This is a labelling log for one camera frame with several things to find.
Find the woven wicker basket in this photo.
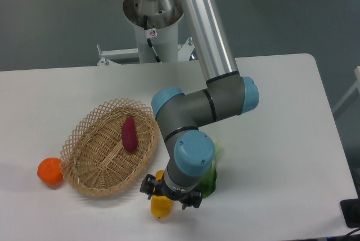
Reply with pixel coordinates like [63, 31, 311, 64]
[60, 99, 160, 197]

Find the purple sweet potato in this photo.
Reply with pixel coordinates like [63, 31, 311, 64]
[121, 117, 138, 153]

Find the orange tangerine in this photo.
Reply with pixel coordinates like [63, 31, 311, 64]
[37, 157, 63, 186]

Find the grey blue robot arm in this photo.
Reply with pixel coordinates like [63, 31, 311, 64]
[123, 0, 259, 208]

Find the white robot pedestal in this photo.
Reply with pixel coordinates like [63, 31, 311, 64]
[123, 0, 184, 64]

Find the green bok choy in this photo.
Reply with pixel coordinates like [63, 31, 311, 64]
[195, 140, 223, 199]

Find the white pedestal base frame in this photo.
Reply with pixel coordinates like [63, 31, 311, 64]
[96, 37, 198, 66]

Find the white furniture leg right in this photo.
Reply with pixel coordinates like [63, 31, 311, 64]
[332, 66, 359, 115]

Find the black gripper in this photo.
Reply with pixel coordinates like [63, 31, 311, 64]
[139, 174, 202, 210]

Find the yellow mango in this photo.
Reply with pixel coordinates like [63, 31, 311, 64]
[150, 170, 174, 220]

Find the black cable on pedestal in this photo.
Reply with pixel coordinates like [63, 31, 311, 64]
[142, 15, 163, 63]

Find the black device at table edge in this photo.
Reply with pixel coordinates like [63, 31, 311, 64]
[340, 198, 359, 228]

